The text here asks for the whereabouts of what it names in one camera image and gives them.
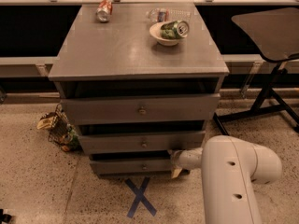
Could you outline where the grey bottom drawer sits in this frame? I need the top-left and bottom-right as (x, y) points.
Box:
(90, 157), (172, 175)

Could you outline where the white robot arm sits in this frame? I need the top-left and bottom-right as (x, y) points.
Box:
(170, 135), (282, 224)

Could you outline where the black swivel chair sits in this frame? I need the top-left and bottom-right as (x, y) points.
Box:
(213, 7), (299, 135)

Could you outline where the grey top drawer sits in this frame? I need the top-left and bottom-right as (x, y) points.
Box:
(62, 93), (220, 125)

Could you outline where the red crushed soda can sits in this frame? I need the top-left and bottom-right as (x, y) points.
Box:
(96, 0), (112, 22)

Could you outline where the blue tape cross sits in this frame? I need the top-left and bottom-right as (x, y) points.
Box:
(125, 177), (157, 218)

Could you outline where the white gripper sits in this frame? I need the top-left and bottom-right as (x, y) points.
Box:
(167, 150), (186, 179)

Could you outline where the grey drawer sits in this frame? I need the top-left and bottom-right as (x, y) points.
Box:
(78, 131), (206, 155)
(62, 93), (220, 125)
(90, 157), (172, 175)

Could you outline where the grey middle drawer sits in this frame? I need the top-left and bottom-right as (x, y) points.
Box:
(78, 131), (206, 155)

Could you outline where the yellow crumpled snack bag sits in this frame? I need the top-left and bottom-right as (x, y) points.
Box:
(36, 112), (58, 130)

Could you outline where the green soda can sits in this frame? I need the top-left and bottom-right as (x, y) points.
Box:
(160, 21), (190, 39)

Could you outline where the wire basket with trash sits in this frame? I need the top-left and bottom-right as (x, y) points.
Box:
(48, 104), (80, 152)

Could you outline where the grey wooden drawer cabinet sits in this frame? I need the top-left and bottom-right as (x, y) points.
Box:
(49, 3), (229, 162)

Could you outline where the white ceramic bowl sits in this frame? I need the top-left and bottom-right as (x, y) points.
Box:
(149, 22), (180, 47)

